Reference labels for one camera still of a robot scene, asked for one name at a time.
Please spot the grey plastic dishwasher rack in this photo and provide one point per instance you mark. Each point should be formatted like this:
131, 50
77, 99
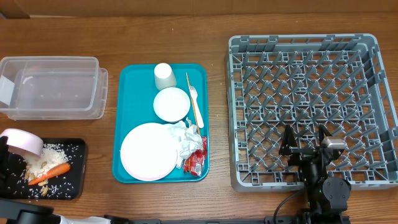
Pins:
303, 81

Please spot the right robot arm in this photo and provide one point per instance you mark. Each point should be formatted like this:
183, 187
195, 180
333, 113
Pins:
327, 196

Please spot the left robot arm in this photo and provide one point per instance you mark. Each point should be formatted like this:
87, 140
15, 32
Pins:
22, 213

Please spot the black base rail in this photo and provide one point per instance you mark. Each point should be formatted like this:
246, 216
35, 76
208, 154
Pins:
266, 220

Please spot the teal serving tray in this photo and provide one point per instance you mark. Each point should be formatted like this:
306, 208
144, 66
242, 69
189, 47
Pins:
136, 94

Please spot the orange carrot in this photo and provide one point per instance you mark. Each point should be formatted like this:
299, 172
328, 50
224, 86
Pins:
58, 170

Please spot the white napkin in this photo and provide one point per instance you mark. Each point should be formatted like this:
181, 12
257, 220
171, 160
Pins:
189, 141

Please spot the wooden chopstick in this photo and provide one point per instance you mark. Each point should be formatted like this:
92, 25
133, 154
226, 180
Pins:
193, 107

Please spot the white plastic fork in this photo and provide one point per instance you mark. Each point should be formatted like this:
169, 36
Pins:
197, 110

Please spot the black plastic tray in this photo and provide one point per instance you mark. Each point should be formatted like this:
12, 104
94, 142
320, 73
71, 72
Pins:
62, 187

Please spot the white paper cup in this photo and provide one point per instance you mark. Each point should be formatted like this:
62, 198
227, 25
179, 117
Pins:
164, 76

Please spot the clear plastic bin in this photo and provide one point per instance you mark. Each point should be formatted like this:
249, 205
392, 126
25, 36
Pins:
53, 88

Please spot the rice and food scraps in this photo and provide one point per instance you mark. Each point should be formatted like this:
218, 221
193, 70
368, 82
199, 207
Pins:
50, 158

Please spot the large pink plate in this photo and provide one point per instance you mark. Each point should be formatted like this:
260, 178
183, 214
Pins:
149, 152

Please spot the red snack wrapper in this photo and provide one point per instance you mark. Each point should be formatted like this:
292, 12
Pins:
195, 163

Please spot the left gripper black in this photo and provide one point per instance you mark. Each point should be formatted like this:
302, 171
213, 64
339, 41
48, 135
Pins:
4, 173

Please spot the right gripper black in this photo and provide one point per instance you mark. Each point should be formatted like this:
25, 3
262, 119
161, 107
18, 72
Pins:
303, 154

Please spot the pink bowl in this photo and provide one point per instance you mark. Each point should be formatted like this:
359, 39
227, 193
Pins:
22, 142

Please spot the white small bowl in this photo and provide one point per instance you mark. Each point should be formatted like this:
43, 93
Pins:
171, 104

